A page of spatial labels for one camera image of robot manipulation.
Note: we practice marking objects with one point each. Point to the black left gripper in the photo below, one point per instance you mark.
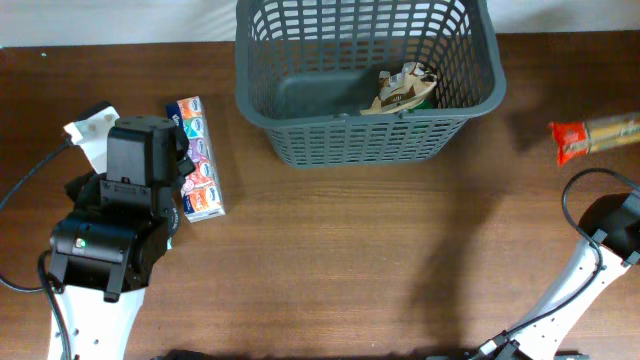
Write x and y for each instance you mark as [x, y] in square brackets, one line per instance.
[87, 191]

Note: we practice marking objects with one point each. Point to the Kleenex tissue multipack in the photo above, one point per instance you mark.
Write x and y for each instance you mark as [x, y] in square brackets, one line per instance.
[201, 194]

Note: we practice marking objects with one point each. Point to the grey plastic basket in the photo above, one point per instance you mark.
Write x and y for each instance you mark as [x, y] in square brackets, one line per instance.
[307, 74]

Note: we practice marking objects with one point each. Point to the San Remo spaghetti packet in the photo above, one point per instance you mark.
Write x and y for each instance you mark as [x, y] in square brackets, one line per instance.
[577, 139]

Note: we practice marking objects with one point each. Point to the green lid jar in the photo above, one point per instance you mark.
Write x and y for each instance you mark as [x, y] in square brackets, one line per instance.
[426, 104]

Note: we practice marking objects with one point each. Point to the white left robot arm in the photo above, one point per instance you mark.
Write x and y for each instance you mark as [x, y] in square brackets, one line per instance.
[102, 253]

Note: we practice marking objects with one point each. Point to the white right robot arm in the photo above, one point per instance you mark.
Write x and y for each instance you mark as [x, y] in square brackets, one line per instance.
[613, 223]

